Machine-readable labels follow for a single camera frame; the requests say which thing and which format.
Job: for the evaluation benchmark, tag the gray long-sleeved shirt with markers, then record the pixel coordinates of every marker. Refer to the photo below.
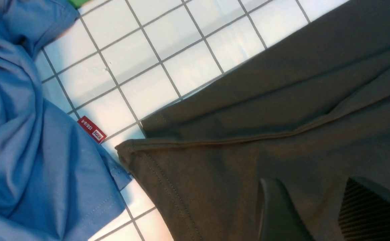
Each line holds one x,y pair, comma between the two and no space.
311,111

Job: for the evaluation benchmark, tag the green backdrop cloth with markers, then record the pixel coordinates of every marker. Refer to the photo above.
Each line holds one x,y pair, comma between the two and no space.
78,3

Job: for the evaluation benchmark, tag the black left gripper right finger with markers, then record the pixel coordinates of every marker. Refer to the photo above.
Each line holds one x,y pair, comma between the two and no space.
365,211

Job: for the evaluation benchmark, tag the blue t-shirt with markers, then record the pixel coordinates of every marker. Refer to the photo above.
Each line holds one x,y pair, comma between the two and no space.
56,182

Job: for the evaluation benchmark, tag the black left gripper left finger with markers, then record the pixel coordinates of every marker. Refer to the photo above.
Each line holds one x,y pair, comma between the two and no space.
277,218

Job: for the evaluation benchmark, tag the white grid table cloth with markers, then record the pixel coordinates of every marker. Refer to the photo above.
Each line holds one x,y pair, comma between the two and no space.
125,59

